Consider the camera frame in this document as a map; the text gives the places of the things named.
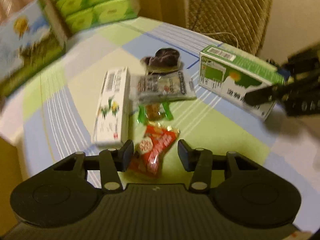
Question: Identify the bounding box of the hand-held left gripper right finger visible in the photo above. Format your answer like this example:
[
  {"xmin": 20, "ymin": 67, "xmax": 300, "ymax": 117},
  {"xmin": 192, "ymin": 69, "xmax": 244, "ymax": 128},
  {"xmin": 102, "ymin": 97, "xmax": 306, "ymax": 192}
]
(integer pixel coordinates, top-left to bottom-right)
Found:
[{"xmin": 177, "ymin": 140, "xmax": 261, "ymax": 193}]

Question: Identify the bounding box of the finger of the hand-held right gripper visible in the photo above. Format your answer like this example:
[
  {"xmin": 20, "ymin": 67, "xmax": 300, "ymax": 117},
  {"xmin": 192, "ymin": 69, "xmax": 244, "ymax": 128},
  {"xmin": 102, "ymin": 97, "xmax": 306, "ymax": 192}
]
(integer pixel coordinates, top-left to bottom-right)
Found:
[
  {"xmin": 278, "ymin": 45, "xmax": 320, "ymax": 78},
  {"xmin": 243, "ymin": 85, "xmax": 278, "ymax": 106}
]

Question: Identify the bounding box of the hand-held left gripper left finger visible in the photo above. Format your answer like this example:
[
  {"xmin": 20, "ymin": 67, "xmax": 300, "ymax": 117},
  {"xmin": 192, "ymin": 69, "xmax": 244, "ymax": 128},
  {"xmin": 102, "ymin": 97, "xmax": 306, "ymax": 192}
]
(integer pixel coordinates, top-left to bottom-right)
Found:
[{"xmin": 51, "ymin": 140, "xmax": 134, "ymax": 194}]

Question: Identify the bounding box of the red snack packet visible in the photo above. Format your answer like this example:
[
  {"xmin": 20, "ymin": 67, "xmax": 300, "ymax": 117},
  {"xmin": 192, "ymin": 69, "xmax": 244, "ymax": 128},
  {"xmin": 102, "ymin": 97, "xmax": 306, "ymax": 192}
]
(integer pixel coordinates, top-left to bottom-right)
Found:
[{"xmin": 128, "ymin": 123, "xmax": 181, "ymax": 178}]

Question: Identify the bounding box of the green milk carton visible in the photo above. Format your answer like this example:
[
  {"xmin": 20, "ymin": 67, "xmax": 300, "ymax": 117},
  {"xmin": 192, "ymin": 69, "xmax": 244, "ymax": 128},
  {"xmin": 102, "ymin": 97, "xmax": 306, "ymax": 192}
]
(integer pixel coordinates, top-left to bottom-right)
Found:
[{"xmin": 197, "ymin": 45, "xmax": 286, "ymax": 122}]

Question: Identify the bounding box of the white toothpaste box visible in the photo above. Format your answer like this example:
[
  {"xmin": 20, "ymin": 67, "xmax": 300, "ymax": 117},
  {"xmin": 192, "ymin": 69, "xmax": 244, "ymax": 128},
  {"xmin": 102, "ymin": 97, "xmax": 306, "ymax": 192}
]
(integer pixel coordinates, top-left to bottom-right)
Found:
[{"xmin": 92, "ymin": 66, "xmax": 131, "ymax": 148}]

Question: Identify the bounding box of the grey snack packet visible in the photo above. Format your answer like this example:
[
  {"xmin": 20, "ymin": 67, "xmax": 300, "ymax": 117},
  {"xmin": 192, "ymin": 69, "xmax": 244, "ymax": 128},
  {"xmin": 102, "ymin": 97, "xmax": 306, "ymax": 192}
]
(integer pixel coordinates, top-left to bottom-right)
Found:
[{"xmin": 130, "ymin": 71, "xmax": 197, "ymax": 103}]

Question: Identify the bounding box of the checked tablecloth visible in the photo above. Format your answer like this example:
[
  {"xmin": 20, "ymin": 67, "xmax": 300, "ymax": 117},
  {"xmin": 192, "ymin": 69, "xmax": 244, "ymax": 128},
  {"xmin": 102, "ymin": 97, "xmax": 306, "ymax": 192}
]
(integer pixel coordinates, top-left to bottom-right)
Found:
[{"xmin": 0, "ymin": 16, "xmax": 320, "ymax": 232}]

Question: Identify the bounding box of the green wrapped candy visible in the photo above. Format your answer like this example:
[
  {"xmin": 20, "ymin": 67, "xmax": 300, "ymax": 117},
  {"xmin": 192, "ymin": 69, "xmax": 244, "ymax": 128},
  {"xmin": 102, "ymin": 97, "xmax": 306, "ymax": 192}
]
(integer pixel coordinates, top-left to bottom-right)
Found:
[{"xmin": 137, "ymin": 101, "xmax": 174, "ymax": 125}]

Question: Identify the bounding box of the quilted chair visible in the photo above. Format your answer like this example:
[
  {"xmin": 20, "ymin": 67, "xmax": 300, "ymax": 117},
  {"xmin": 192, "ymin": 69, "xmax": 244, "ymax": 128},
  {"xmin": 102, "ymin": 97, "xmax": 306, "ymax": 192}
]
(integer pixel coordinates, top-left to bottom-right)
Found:
[{"xmin": 186, "ymin": 0, "xmax": 275, "ymax": 56}]

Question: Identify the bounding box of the dark brown wrapped snack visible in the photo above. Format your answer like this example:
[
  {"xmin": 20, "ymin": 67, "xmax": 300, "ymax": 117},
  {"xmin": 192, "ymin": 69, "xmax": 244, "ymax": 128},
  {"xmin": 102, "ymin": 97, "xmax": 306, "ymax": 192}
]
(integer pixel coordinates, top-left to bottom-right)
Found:
[{"xmin": 140, "ymin": 47, "xmax": 183, "ymax": 75}]

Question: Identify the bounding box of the yellow curtain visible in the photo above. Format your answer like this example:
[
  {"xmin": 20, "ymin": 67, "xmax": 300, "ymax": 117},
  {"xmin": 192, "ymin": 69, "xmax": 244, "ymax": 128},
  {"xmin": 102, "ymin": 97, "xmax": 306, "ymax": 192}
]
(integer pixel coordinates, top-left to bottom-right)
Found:
[{"xmin": 134, "ymin": 0, "xmax": 191, "ymax": 28}]

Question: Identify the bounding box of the blue cow print gift box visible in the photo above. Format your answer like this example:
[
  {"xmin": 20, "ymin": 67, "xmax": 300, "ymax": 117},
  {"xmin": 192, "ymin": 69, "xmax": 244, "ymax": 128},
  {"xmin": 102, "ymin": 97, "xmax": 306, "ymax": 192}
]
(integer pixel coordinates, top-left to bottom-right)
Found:
[{"xmin": 0, "ymin": 0, "xmax": 67, "ymax": 98}]

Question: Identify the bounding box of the stack of green tissue packs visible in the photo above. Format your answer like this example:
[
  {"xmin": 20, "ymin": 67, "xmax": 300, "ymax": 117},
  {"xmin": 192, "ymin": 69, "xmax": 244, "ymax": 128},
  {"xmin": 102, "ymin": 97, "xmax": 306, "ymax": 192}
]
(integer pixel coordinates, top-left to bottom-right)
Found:
[{"xmin": 46, "ymin": 0, "xmax": 139, "ymax": 34}]

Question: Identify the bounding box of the white cable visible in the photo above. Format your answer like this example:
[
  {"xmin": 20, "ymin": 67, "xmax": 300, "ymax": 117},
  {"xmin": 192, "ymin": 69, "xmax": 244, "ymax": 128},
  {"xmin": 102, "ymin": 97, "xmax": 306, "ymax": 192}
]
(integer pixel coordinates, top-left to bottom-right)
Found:
[{"xmin": 197, "ymin": 31, "xmax": 241, "ymax": 48}]

